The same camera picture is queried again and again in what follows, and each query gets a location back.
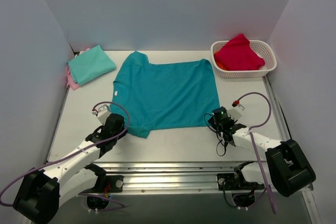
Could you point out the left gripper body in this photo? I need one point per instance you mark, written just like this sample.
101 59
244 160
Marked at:
122 131

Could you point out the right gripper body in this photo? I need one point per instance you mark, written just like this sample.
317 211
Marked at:
215 123

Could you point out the teal t-shirt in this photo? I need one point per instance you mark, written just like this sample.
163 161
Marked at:
163 96

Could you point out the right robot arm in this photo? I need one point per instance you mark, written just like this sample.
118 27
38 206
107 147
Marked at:
287 166

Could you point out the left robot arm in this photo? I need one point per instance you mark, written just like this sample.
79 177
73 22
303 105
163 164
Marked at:
44 190

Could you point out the folded pink t-shirt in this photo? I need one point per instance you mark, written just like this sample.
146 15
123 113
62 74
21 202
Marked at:
70 81

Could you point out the folded mint green t-shirt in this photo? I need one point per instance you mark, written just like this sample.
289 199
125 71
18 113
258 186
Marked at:
89 65

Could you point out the red t-shirt in basket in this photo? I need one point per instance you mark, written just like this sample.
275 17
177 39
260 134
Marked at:
237 55

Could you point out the orange garment in basket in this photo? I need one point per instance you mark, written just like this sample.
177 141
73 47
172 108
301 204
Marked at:
217 62

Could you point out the white plastic basket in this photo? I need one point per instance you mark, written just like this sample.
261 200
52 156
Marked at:
263 51

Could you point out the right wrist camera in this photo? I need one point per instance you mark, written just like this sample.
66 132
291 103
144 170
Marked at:
237 111

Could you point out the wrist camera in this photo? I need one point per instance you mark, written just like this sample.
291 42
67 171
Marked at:
237 111
102 113

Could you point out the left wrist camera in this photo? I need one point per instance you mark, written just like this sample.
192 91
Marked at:
102 113

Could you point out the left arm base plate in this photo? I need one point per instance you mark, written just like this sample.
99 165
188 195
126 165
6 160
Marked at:
113 183

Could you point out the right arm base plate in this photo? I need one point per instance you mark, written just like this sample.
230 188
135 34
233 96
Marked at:
232 181

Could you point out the aluminium rail frame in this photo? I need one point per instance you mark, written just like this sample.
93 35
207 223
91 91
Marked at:
168 162

